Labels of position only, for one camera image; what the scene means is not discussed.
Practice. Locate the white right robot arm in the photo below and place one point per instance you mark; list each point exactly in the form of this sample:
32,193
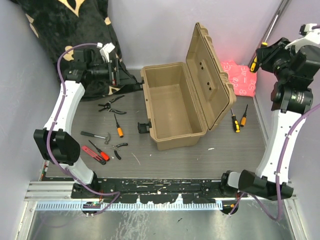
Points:
294,64

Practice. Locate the red black screwdriver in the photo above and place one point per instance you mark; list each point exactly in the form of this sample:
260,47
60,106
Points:
102,153

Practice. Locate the small black pliers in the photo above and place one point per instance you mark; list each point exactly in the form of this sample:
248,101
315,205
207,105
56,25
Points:
116,149

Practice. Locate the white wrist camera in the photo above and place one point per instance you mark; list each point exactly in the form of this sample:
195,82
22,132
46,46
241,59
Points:
105,50
310,33

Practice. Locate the black long nose pliers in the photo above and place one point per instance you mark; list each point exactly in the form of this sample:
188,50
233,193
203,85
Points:
108,106

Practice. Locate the long yellow black screwdriver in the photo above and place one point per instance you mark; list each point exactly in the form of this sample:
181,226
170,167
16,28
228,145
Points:
270,28

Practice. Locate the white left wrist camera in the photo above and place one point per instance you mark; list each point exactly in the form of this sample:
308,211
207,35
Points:
105,50

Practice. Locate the orange handle screwdriver right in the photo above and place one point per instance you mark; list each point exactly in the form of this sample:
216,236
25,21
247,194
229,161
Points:
244,117

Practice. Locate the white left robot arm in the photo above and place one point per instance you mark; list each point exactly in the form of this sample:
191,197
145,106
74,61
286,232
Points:
54,141

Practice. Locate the orange handle screwdriver left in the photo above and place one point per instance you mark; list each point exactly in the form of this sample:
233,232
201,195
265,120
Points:
119,129

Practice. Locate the red utility knife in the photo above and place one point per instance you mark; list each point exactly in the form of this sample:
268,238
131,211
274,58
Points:
94,155

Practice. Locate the small steel claw hammer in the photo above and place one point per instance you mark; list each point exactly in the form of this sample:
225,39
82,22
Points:
106,138

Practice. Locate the short yellow black screwdriver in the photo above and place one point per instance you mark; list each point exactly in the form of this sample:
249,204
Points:
235,123

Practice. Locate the pink printed cloth bag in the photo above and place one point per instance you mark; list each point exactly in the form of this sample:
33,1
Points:
242,79

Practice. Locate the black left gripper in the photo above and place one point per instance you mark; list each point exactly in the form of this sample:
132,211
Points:
118,76

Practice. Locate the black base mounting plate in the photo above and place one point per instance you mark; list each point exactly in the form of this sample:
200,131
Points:
161,191

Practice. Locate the white slotted cable duct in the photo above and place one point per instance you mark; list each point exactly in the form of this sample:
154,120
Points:
138,206

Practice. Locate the black floral plush blanket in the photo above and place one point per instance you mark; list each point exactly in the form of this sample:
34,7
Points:
63,24

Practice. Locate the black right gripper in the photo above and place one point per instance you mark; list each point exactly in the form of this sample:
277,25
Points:
266,54

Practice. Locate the tan plastic tool case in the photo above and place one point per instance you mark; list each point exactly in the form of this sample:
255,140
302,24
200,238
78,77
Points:
185,100

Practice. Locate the orange handle screwdriver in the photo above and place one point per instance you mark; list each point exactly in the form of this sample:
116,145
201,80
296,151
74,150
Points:
244,117
119,129

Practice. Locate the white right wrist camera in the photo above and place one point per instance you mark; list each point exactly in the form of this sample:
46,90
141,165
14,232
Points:
310,33

